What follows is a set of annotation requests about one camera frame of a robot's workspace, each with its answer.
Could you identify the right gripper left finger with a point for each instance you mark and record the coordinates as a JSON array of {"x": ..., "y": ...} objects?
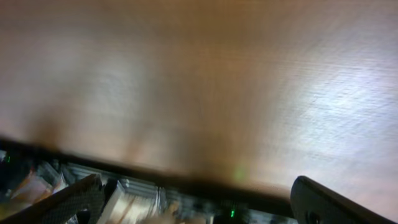
[{"x": 86, "y": 194}]

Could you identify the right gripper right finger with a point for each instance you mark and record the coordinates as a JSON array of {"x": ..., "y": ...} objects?
[{"x": 313, "y": 203}]

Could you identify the blurred equipment below table edge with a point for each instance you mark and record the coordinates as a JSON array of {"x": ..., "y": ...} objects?
[{"x": 26, "y": 180}]

